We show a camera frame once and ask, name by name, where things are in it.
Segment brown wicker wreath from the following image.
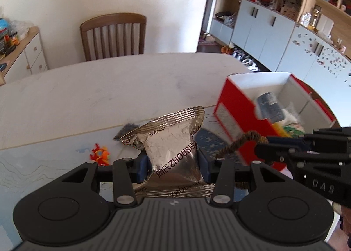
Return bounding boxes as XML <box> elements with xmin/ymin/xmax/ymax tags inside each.
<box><xmin>215</xmin><ymin>130</ymin><xmax>269</xmax><ymax>189</ymax></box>

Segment red orange toy figure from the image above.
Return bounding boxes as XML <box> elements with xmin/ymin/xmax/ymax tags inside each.
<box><xmin>89</xmin><ymin>144</ymin><xmax>110</xmax><ymax>167</ymax></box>

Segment clear bag black beads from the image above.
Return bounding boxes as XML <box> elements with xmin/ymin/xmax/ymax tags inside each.
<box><xmin>113</xmin><ymin>123</ymin><xmax>140</xmax><ymax>141</ymax></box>

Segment silver foil snack packet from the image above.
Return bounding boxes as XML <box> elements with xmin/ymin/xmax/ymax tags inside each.
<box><xmin>120</xmin><ymin>106</ymin><xmax>214</xmax><ymax>198</ymax></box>

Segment blue grey packet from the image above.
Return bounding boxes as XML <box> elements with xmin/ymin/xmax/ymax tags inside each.
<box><xmin>256</xmin><ymin>92</ymin><xmax>285</xmax><ymax>123</ymax></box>

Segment dark blue speckled mat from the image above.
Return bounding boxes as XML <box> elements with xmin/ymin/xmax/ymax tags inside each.
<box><xmin>194</xmin><ymin>128</ymin><xmax>230</xmax><ymax>161</ymax></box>

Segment red white cardboard box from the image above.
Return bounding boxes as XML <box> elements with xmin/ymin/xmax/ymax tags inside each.
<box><xmin>213</xmin><ymin>72</ymin><xmax>337</xmax><ymax>171</ymax></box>

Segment far wooden chair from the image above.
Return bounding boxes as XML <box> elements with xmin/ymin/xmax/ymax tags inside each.
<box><xmin>80</xmin><ymin>13</ymin><xmax>147</xmax><ymax>62</ymax></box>

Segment white drawer sideboard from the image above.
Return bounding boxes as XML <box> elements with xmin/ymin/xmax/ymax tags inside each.
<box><xmin>1</xmin><ymin>26</ymin><xmax>49</xmax><ymax>85</ymax></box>

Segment white wall cabinet unit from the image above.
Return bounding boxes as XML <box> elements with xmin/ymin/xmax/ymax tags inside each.
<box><xmin>210</xmin><ymin>0</ymin><xmax>350</xmax><ymax>111</ymax></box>

